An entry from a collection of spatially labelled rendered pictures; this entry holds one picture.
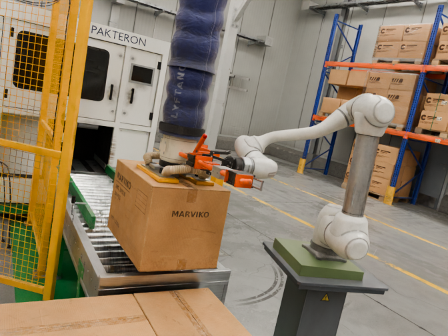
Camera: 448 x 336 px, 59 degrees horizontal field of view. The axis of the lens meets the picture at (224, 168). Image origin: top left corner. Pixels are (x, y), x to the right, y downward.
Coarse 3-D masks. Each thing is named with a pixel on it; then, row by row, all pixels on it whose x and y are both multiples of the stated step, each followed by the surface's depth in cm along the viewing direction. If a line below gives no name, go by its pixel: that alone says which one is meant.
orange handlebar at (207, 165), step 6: (204, 150) 230; (210, 150) 225; (186, 156) 185; (216, 156) 216; (198, 162) 174; (204, 162) 169; (210, 162) 171; (204, 168) 169; (210, 168) 164; (222, 174) 156; (240, 180) 145; (246, 180) 145
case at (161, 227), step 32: (128, 160) 224; (128, 192) 201; (160, 192) 175; (192, 192) 183; (224, 192) 191; (128, 224) 197; (160, 224) 178; (192, 224) 186; (224, 224) 195; (128, 256) 193; (160, 256) 182; (192, 256) 190
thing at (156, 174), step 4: (140, 164) 209; (144, 164) 209; (140, 168) 204; (144, 168) 200; (148, 168) 199; (152, 168) 201; (160, 168) 191; (144, 172) 199; (148, 172) 194; (152, 172) 193; (156, 172) 192; (160, 172) 191; (152, 176) 189; (156, 176) 185; (160, 176) 184; (164, 176) 185; (172, 176) 189; (156, 180) 184; (160, 180) 181; (164, 180) 182; (168, 180) 183; (172, 180) 184; (176, 180) 185
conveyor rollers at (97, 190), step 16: (80, 176) 374; (96, 176) 389; (96, 192) 338; (112, 192) 345; (96, 208) 295; (96, 224) 261; (96, 240) 236; (112, 240) 241; (112, 256) 223; (112, 272) 205; (128, 272) 203; (144, 272) 206
